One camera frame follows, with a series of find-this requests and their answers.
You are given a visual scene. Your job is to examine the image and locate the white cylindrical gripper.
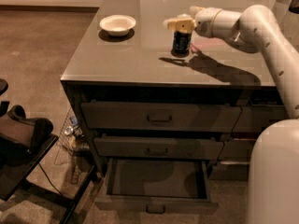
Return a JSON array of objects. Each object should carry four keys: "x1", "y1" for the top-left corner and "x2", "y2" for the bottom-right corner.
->
[{"x1": 163, "y1": 6, "x2": 221, "y2": 37}]

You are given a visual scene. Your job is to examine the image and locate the dark blue pepsi can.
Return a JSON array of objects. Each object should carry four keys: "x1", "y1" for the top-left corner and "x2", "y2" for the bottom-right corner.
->
[{"x1": 173, "y1": 32, "x2": 192, "y2": 53}]

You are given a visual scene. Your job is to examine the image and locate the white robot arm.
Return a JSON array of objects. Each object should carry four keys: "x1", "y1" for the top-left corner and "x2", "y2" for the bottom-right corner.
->
[{"x1": 164, "y1": 5, "x2": 299, "y2": 224}]

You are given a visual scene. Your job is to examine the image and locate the top right drawer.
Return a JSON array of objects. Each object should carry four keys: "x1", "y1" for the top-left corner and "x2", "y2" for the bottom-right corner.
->
[{"x1": 233, "y1": 106, "x2": 288, "y2": 133}]

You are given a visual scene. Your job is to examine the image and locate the top left drawer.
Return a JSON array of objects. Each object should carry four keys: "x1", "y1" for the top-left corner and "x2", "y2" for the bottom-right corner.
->
[{"x1": 80, "y1": 101, "x2": 241, "y2": 133}]

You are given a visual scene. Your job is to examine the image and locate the middle right drawer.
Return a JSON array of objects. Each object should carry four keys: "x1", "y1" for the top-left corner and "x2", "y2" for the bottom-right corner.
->
[{"x1": 219, "y1": 140, "x2": 255, "y2": 161}]

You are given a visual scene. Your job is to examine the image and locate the middle left drawer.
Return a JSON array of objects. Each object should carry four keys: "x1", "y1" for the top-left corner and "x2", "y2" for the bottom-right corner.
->
[{"x1": 93, "y1": 135, "x2": 223, "y2": 160}]

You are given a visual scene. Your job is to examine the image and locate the open bottom left drawer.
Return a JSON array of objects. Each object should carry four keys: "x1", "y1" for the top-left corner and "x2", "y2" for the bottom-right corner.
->
[{"x1": 95, "y1": 159, "x2": 218, "y2": 215}]

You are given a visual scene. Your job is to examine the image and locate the white paper bowl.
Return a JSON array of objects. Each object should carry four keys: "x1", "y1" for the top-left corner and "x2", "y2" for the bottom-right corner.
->
[{"x1": 99, "y1": 15, "x2": 136, "y2": 36}]

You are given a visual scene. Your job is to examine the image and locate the dark grey cabinet counter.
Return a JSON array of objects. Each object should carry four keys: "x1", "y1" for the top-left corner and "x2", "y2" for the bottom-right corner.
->
[{"x1": 60, "y1": 0, "x2": 289, "y2": 185}]

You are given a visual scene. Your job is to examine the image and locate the black office chair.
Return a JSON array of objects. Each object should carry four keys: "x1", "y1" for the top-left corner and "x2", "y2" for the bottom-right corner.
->
[{"x1": 0, "y1": 77, "x2": 97, "y2": 224}]

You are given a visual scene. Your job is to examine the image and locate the wire basket with items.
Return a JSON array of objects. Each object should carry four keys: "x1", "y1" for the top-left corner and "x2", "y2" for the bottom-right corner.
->
[{"x1": 54, "y1": 108, "x2": 90, "y2": 184}]

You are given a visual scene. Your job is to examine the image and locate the black floor cable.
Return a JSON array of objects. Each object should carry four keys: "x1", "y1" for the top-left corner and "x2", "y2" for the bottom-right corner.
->
[{"x1": 29, "y1": 149, "x2": 68, "y2": 199}]

